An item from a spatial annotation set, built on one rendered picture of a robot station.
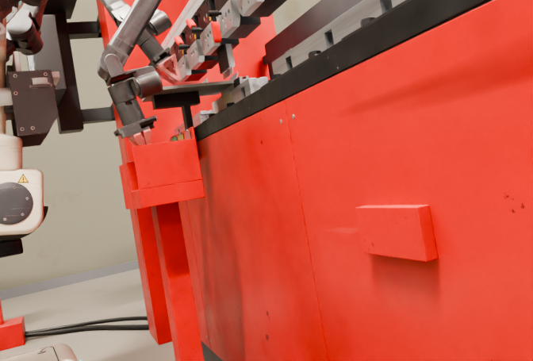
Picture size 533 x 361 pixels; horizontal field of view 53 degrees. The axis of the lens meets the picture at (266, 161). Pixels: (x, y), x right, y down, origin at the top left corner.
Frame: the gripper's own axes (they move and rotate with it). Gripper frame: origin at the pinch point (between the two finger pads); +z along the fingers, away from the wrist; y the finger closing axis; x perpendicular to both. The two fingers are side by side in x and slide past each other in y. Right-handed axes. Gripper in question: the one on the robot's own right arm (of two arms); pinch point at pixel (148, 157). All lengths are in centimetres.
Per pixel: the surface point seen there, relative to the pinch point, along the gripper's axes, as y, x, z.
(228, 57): 43, 24, -20
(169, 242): -3.3, 1.5, 21.9
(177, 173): 3.6, -5.4, 6.2
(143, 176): -4.5, -5.4, 3.7
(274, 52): 102, 95, -24
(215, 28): 36.9, 12.9, -28.2
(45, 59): 6, 130, -59
